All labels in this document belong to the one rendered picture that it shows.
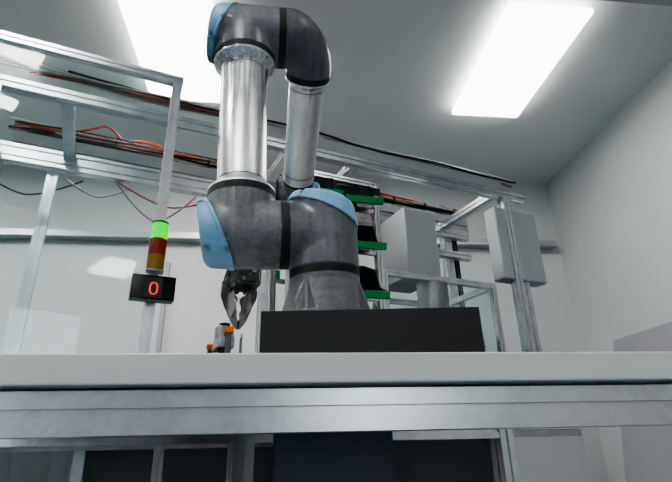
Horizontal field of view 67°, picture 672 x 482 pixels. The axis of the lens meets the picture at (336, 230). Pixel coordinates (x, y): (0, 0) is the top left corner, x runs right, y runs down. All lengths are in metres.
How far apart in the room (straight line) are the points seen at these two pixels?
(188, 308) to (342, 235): 4.36
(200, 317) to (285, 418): 4.58
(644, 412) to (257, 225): 0.55
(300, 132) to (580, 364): 0.77
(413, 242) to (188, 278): 3.04
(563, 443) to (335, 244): 2.09
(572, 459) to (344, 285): 2.11
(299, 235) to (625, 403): 0.48
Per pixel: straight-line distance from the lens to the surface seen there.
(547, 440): 2.67
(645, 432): 4.75
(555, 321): 5.78
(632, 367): 0.62
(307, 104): 1.11
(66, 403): 0.56
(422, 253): 2.65
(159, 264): 1.56
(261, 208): 0.81
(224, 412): 0.53
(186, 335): 5.07
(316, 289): 0.77
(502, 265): 2.82
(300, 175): 1.20
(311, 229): 0.80
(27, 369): 0.55
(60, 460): 3.23
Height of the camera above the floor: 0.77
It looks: 23 degrees up
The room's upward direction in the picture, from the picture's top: 1 degrees counter-clockwise
